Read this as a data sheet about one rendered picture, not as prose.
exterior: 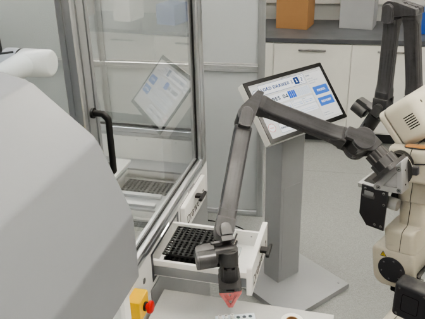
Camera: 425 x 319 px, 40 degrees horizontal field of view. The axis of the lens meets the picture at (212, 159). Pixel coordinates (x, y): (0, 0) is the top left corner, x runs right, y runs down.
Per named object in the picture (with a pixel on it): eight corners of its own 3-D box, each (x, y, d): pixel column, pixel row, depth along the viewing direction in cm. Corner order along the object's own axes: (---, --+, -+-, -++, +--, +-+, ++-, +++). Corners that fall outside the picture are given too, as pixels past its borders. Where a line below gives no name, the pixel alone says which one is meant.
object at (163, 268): (261, 245, 210) (262, 231, 207) (246, 289, 188) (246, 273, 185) (157, 232, 220) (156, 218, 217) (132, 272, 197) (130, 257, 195)
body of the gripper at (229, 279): (219, 293, 170) (218, 273, 167) (218, 272, 180) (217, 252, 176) (241, 292, 170) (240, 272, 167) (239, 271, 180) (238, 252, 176)
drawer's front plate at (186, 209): (205, 197, 247) (205, 174, 242) (185, 233, 221) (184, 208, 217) (202, 196, 247) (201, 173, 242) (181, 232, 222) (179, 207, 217)
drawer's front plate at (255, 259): (267, 247, 212) (267, 221, 207) (251, 297, 186) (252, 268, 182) (262, 246, 212) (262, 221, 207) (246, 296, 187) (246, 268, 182)
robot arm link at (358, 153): (386, 146, 186) (379, 152, 191) (364, 123, 188) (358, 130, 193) (366, 162, 183) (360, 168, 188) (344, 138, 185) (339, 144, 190)
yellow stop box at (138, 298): (151, 307, 179) (149, 289, 176) (143, 323, 173) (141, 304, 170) (136, 305, 181) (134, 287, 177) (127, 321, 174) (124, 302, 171)
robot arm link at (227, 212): (257, 107, 183) (251, 123, 194) (239, 104, 183) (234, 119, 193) (234, 238, 167) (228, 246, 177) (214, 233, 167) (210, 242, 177)
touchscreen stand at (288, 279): (348, 288, 318) (365, 114, 274) (289, 323, 293) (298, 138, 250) (284, 248, 354) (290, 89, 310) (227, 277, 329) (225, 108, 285)
